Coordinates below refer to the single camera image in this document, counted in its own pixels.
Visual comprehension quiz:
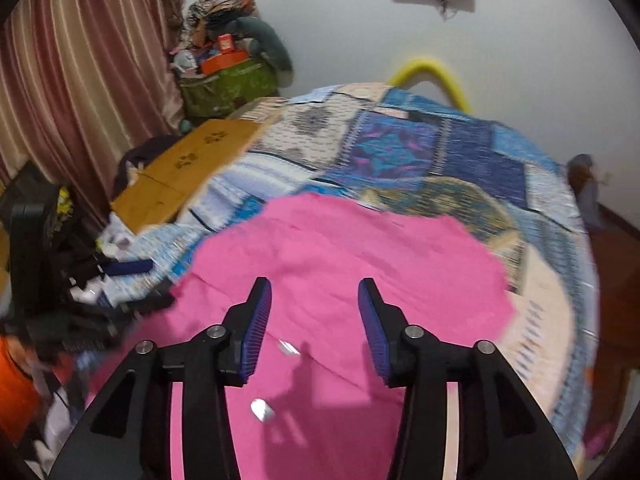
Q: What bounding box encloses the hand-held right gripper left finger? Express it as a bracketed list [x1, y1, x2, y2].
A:
[48, 277, 273, 480]

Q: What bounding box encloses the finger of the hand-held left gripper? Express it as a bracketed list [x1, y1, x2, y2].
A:
[97, 259, 152, 278]

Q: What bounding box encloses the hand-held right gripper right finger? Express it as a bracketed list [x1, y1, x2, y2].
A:
[358, 277, 579, 480]

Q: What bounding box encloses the pink garment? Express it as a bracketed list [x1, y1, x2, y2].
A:
[85, 193, 518, 480]

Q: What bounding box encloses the pile of clothes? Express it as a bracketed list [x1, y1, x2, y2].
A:
[170, 0, 295, 73]

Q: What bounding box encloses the dark cloth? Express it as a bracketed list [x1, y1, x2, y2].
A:
[112, 135, 183, 201]

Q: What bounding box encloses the wooden board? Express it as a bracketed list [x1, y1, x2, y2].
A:
[110, 118, 271, 235]

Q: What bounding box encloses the orange cloth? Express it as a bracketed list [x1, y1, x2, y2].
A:
[0, 335, 43, 446]

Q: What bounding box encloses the patchwork bed sheet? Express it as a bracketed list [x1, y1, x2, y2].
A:
[95, 81, 601, 466]

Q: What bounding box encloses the striped pink curtain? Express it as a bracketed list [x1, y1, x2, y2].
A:
[0, 0, 187, 211]

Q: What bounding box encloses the green storage bag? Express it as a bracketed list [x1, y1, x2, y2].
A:
[178, 58, 279, 120]

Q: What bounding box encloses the orange box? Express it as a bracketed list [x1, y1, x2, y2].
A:
[199, 48, 249, 76]

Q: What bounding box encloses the wooden furniture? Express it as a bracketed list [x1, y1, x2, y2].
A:
[582, 200, 640, 461]

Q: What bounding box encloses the blue cloth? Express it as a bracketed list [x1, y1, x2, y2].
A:
[567, 153, 608, 233]

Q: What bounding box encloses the yellow foam tube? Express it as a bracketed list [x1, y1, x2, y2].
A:
[388, 58, 472, 113]

